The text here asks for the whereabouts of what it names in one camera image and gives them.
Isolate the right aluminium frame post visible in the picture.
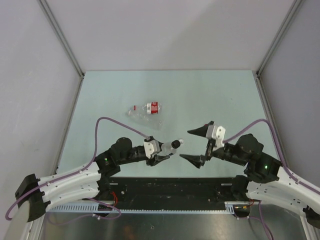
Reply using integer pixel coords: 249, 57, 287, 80
254, 0, 307, 77

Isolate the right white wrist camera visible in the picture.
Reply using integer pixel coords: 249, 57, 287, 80
205, 123, 226, 149

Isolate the aluminium frame post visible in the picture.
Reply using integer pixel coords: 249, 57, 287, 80
254, 0, 307, 77
37, 0, 85, 78

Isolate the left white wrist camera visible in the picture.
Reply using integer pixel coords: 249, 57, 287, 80
143, 136, 161, 159

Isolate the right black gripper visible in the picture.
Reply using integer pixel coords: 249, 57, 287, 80
179, 121, 247, 169

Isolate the black bottle cap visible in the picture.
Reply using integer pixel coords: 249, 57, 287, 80
171, 140, 181, 149

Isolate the small clear blue-label bottle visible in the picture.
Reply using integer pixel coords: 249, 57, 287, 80
160, 138, 184, 156

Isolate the clear red-label bottle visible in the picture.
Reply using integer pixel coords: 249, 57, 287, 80
132, 101, 162, 115

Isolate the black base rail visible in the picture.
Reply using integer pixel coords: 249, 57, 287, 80
95, 177, 249, 211

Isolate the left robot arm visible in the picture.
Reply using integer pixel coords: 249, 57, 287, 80
15, 136, 184, 222

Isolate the grey slotted cable duct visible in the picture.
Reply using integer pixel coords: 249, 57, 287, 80
47, 201, 241, 215

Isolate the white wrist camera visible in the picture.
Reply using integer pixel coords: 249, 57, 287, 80
205, 123, 226, 149
143, 136, 161, 159

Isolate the left aluminium frame post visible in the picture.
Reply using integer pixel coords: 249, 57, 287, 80
37, 0, 85, 78

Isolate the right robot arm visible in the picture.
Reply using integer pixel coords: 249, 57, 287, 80
181, 118, 320, 228

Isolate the large clear unlabeled bottle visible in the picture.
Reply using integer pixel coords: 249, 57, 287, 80
126, 108, 163, 130

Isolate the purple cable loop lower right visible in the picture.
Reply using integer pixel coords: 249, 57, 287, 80
239, 199, 273, 240

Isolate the purple cable loop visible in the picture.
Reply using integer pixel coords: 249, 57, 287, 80
47, 197, 122, 226
239, 199, 273, 240

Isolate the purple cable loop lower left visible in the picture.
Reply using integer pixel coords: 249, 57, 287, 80
47, 197, 122, 226

